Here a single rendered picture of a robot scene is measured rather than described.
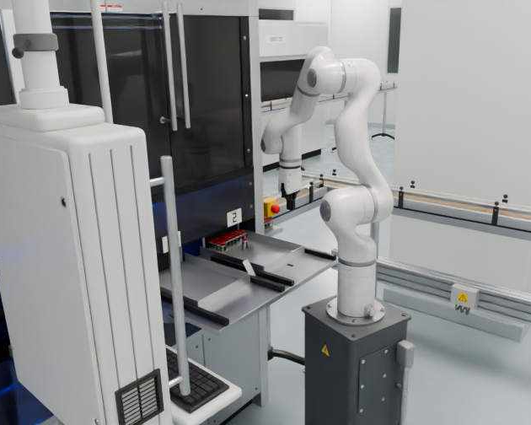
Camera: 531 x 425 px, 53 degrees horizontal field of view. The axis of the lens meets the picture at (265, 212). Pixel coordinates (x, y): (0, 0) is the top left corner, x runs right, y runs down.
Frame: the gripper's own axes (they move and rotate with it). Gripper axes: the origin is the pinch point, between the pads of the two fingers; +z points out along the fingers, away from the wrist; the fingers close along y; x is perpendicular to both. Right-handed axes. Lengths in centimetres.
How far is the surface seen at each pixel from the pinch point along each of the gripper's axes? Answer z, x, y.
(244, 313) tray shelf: 22, 15, 46
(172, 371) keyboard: 28, 14, 76
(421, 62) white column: -47, -11, -144
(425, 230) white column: 54, -2, -144
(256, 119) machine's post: -30.4, -23.7, -9.2
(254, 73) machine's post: -49, -24, -8
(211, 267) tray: 20.9, -17.0, 28.1
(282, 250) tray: 21.7, -6.6, -2.8
